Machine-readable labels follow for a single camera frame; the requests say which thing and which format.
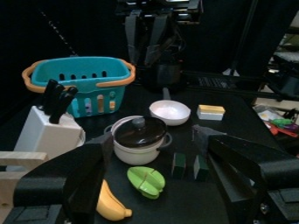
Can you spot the yellow toy banana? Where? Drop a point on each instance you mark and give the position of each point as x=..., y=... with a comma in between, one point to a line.
x=108, y=207

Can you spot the light wooden crate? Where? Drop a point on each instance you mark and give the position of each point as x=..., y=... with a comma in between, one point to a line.
x=19, y=160

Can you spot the black frame rail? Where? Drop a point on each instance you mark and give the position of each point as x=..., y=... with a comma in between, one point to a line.
x=234, y=83

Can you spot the red plastic tool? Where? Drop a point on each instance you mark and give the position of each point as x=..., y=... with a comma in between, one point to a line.
x=282, y=130

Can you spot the white bowl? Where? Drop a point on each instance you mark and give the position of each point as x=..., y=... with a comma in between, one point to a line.
x=170, y=112

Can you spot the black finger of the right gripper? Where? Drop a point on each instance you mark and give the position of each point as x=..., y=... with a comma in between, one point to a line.
x=155, y=38
x=131, y=38

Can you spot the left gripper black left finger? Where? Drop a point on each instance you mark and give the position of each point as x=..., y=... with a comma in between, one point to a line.
x=58, y=180

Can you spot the yellow and white toy block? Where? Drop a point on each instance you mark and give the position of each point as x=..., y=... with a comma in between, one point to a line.
x=210, y=113

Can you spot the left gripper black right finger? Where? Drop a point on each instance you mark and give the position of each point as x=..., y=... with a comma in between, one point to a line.
x=249, y=172

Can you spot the black pot lid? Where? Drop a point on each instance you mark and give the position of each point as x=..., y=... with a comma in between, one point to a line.
x=138, y=135

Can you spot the white toy pot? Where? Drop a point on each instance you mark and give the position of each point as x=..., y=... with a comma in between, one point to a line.
x=136, y=156

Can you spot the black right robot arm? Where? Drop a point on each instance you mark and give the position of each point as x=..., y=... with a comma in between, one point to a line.
x=163, y=75

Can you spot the lime green toy vegetable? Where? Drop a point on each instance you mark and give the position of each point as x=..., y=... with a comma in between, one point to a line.
x=146, y=182

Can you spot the black slanted stand leg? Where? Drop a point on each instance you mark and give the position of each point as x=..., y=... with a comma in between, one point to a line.
x=245, y=35

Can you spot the green plastic tool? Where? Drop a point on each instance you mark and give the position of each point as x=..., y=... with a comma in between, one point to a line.
x=281, y=121

